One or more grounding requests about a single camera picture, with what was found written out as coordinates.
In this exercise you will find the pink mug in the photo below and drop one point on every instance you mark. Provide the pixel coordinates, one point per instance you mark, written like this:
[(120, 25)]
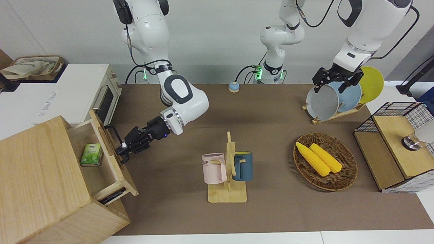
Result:
[(212, 171)]

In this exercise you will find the brown wicker basket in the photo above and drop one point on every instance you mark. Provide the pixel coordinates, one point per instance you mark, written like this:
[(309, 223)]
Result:
[(325, 183)]

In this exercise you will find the grey plate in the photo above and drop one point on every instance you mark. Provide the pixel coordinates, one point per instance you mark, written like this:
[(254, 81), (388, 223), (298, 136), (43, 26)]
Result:
[(322, 103)]

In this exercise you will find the glass cup with metal base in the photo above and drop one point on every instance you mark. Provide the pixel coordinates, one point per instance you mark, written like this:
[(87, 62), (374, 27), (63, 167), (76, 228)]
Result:
[(412, 142)]

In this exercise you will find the green tissue pack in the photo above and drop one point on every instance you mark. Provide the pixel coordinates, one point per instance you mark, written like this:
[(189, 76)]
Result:
[(91, 154)]

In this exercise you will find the beige cloth bag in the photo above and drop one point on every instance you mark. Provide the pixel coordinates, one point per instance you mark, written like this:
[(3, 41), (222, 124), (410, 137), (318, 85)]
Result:
[(30, 66)]

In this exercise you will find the light blue plate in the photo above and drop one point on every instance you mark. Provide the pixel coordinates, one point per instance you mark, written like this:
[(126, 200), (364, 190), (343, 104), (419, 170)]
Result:
[(349, 98)]

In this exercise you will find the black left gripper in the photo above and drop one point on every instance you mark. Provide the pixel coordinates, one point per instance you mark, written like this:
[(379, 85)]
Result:
[(340, 73)]

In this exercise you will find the brown table mat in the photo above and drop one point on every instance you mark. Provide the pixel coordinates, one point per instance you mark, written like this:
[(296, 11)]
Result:
[(271, 210)]

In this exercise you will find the wooden mug rack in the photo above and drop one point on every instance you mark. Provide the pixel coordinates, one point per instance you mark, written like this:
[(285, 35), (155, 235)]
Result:
[(227, 195)]

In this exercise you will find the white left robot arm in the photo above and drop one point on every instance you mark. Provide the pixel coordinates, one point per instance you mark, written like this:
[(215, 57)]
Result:
[(366, 27)]

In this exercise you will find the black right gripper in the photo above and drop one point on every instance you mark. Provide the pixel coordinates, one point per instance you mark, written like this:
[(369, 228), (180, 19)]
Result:
[(149, 132)]

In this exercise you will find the yellow corn cob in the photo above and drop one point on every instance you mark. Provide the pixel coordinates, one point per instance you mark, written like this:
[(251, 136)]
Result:
[(327, 158), (312, 158)]

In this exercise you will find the dark blue mug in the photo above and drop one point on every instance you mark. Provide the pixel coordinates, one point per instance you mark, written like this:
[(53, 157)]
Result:
[(245, 167)]

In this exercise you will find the black camera stand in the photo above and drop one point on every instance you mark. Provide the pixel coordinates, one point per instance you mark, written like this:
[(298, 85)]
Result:
[(405, 88)]

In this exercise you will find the brown storage tray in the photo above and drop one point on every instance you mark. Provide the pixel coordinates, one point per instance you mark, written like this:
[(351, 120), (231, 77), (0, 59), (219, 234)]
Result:
[(62, 66)]

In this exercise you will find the white toaster oven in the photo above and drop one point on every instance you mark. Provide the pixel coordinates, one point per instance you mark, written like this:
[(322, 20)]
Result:
[(51, 95)]

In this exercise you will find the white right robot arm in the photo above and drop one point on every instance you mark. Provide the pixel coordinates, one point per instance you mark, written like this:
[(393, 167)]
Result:
[(152, 34)]

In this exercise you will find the small blue round bell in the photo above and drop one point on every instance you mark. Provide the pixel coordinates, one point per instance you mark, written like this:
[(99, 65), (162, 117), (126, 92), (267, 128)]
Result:
[(234, 88)]

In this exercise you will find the light wooden cabinet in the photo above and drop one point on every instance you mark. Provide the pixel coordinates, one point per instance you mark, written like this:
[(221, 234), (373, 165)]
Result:
[(34, 169)]

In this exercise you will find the light wooden drawer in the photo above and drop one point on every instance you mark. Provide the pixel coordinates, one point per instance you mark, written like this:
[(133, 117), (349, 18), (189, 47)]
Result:
[(101, 176)]

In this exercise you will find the yellow plate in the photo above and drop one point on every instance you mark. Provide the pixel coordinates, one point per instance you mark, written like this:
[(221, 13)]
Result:
[(371, 84)]

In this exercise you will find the wooden plate rack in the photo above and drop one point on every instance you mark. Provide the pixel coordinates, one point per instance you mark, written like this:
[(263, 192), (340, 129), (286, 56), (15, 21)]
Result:
[(334, 117)]

